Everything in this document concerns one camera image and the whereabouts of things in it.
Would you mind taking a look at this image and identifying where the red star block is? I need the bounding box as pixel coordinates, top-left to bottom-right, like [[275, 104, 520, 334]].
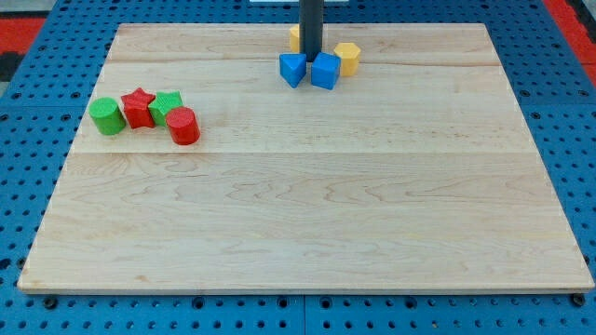
[[121, 87, 156, 128]]

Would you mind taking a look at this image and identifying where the green star block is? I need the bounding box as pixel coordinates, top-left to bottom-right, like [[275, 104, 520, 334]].
[[148, 91, 183, 126]]

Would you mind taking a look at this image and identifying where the blue triangular prism block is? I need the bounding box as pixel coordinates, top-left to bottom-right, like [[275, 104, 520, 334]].
[[279, 53, 306, 88]]

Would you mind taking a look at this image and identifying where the light wooden board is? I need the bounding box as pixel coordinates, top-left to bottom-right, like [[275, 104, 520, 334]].
[[18, 23, 594, 295]]

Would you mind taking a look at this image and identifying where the green cylinder block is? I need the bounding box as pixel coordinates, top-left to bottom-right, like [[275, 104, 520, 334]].
[[88, 97, 126, 136]]

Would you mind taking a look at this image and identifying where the red cylinder block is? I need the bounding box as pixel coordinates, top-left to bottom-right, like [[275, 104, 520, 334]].
[[166, 107, 200, 145]]

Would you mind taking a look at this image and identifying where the yellow block behind rod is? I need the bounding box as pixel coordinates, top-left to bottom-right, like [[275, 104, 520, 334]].
[[289, 24, 300, 53]]

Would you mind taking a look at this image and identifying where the blue cube block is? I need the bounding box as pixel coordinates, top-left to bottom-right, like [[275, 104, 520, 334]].
[[311, 52, 341, 90]]

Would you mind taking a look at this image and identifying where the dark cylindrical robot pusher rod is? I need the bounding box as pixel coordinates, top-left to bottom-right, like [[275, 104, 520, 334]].
[[299, 0, 324, 62]]

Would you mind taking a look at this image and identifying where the yellow hexagonal prism block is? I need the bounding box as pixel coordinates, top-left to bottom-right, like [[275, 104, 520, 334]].
[[333, 42, 361, 76]]

